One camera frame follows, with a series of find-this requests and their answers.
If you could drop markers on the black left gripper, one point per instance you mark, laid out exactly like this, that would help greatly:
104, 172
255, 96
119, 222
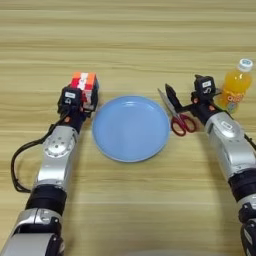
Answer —
73, 118

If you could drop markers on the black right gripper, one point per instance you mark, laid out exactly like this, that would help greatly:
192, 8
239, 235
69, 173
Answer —
203, 110

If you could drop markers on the multicolour puzzle cube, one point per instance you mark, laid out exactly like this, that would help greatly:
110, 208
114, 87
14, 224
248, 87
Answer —
83, 83

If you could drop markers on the orange juice bottle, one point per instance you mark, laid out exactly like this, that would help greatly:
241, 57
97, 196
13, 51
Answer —
236, 86

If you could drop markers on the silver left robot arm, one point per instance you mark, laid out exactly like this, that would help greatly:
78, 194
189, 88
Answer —
55, 160

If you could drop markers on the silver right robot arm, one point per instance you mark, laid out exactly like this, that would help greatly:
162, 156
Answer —
233, 150

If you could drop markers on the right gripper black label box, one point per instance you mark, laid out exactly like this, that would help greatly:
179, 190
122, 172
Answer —
205, 86

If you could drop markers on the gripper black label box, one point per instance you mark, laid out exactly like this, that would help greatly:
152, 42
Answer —
205, 86
70, 98

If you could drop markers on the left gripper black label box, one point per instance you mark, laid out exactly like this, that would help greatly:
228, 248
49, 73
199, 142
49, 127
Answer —
70, 98

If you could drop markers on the blue round plate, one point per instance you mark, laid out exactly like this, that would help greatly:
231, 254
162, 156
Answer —
130, 128

